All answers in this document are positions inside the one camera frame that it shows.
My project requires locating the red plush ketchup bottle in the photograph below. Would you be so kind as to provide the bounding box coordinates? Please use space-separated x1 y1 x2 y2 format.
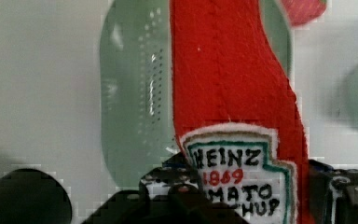
170 0 315 224

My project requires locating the green oval strainer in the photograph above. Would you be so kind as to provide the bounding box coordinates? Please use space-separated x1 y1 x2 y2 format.
99 0 294 191

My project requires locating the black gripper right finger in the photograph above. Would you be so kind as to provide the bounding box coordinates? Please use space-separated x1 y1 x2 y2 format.
309 160 358 224

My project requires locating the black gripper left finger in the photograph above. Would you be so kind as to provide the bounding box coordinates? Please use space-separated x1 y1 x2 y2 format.
82 153 249 224

